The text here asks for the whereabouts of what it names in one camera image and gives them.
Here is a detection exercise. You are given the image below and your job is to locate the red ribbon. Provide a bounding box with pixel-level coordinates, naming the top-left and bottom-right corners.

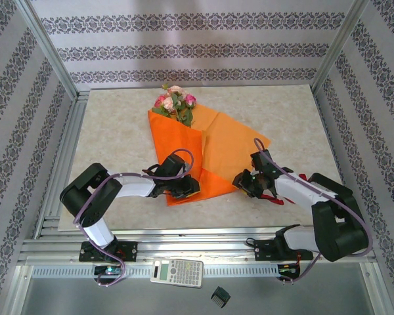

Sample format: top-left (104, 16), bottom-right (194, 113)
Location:
top-left (259, 173), bottom-right (308, 207)

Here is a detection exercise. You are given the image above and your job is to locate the orange wrapping paper sheet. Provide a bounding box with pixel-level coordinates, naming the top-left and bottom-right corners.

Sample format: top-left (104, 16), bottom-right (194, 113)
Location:
top-left (146, 104), bottom-right (272, 207)

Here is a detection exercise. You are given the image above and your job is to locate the white scientific calculator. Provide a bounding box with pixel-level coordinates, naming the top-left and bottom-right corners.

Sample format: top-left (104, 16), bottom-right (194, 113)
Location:
top-left (150, 258), bottom-right (204, 289)

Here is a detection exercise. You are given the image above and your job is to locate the black plastic comb attachment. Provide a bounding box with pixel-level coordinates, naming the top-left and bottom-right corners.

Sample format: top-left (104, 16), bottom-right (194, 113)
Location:
top-left (210, 285), bottom-right (231, 308)

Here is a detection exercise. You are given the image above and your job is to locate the aluminium profile frame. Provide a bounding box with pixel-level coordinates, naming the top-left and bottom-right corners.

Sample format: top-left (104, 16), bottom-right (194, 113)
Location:
top-left (1, 0), bottom-right (393, 315)

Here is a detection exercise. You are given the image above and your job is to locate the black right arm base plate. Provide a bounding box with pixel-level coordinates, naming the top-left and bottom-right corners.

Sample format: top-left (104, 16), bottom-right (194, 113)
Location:
top-left (254, 239), bottom-right (313, 263)

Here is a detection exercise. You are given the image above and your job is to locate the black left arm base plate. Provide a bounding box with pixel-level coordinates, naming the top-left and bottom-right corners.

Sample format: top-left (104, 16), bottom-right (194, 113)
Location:
top-left (78, 241), bottom-right (139, 263)

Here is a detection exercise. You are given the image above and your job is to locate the slotted metal cable duct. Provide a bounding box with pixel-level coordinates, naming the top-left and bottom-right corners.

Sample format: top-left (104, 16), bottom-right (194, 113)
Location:
top-left (31, 264), bottom-right (364, 278)

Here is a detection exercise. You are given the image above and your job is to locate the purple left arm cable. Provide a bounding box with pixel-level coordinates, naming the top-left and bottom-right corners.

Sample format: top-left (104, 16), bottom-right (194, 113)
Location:
top-left (72, 148), bottom-right (195, 289)

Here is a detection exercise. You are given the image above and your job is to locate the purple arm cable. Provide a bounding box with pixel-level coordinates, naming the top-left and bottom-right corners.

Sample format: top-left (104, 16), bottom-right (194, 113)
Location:
top-left (72, 148), bottom-right (195, 289)
top-left (253, 136), bottom-right (372, 285)

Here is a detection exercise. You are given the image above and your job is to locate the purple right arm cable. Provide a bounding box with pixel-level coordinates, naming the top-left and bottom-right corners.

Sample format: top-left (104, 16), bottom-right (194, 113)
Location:
top-left (253, 136), bottom-right (372, 285)

